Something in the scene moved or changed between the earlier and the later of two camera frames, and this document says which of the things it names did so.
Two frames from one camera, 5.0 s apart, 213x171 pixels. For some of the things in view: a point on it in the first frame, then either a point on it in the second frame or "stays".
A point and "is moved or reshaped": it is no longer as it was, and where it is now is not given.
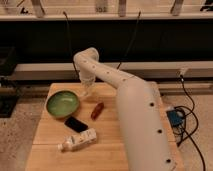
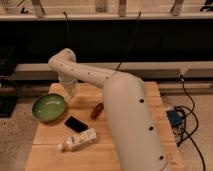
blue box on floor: x=176 y=118 stays
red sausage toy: x=97 y=110 stays
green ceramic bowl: x=62 y=104 is moved or reshaped
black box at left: x=8 y=84 stays
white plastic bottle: x=78 y=140 stays
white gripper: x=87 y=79 to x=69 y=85
